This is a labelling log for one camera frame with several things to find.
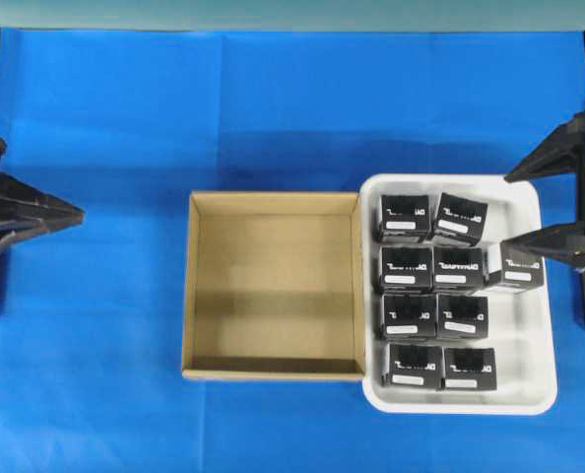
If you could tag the black box third row left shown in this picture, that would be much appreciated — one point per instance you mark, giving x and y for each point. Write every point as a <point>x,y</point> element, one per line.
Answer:
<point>408,317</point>

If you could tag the black box bottom row right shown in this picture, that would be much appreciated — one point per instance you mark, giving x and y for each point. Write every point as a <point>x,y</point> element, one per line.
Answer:
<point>469,369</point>

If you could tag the black box third row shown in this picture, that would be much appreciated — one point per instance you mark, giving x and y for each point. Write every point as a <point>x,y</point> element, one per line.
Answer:
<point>408,317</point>
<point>462,317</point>

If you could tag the open brown cardboard box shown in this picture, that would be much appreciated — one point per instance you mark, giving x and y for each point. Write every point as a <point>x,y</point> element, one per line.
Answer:
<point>273,287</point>

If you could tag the black small product box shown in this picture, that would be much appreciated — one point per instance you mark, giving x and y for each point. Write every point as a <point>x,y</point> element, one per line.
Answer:
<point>510,270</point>

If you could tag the black box tray top-right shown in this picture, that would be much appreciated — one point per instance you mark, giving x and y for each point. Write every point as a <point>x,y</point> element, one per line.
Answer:
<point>458,221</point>

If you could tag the black box second row right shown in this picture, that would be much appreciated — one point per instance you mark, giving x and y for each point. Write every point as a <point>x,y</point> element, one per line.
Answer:
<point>458,269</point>

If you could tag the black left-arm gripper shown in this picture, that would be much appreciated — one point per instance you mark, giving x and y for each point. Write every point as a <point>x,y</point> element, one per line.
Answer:
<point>15,191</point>

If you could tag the black box bottom row left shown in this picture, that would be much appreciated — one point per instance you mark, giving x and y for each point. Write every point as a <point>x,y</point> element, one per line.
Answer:
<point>414,366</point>

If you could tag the white plastic tray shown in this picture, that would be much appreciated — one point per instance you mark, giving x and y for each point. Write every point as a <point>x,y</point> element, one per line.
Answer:
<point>520,325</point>

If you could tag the black box second row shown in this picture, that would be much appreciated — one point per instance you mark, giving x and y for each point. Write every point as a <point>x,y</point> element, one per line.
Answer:
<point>405,269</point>
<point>458,269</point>

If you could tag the black box second row left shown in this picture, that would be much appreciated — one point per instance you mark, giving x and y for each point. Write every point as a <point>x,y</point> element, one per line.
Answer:
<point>405,269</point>

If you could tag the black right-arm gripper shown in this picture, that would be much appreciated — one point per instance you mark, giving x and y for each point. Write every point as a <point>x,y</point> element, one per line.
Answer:
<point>563,151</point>

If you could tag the black box third row right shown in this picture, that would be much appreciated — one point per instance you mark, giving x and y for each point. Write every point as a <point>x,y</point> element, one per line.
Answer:
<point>462,317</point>

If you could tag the black box tray top-left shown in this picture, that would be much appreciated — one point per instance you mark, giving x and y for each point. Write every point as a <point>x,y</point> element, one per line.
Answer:
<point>403,218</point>

